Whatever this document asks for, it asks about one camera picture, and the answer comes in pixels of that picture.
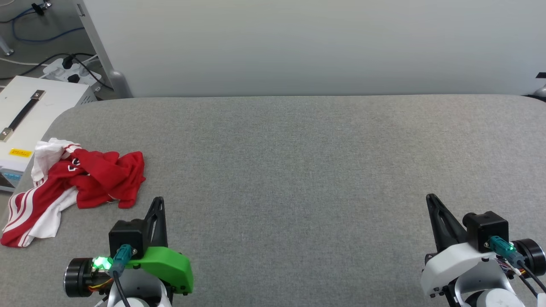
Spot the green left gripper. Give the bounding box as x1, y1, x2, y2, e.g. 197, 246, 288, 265
126, 197, 195, 295

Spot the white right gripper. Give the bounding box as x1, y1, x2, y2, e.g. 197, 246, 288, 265
420, 194, 509, 299

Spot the red and white basketball jersey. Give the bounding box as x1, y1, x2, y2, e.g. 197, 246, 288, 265
0, 137, 146, 249

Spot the black right gripper motor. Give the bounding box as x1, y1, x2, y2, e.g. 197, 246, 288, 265
512, 239, 546, 278

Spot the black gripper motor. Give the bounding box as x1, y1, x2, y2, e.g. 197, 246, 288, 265
512, 239, 546, 278
64, 258, 96, 298

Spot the black left gripper motor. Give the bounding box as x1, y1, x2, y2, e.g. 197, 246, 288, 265
64, 258, 96, 298

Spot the white metal equipment box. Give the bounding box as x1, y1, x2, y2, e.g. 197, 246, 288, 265
0, 76, 98, 192

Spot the white power strip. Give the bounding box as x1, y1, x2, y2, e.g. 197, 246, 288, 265
43, 58, 103, 92

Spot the black clamp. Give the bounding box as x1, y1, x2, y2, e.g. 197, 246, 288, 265
31, 0, 52, 16

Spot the teal left camera connector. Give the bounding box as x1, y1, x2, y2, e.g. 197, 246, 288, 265
112, 244, 138, 275

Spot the teal camera connector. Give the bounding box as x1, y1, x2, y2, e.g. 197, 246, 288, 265
488, 236, 525, 267
112, 244, 138, 275

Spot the teal right camera connector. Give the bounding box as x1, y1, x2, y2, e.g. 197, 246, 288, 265
488, 236, 525, 267

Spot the black left camera cable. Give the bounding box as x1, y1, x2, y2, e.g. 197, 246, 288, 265
112, 271, 131, 307

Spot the black camera cable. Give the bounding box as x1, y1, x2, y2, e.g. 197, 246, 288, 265
112, 271, 131, 307
516, 261, 546, 295

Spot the black right camera cable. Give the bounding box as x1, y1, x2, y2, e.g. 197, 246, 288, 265
516, 261, 546, 295

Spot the black strap box handle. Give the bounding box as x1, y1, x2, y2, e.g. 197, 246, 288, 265
0, 90, 46, 142

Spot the white metal table frame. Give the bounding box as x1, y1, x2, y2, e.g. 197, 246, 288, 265
73, 0, 134, 98

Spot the black floor power cable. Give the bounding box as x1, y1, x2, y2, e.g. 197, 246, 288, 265
0, 52, 114, 91

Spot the white floor cable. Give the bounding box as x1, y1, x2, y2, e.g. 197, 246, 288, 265
0, 58, 48, 67

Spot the blue floor cable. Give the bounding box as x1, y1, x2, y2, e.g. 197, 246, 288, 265
11, 6, 86, 43

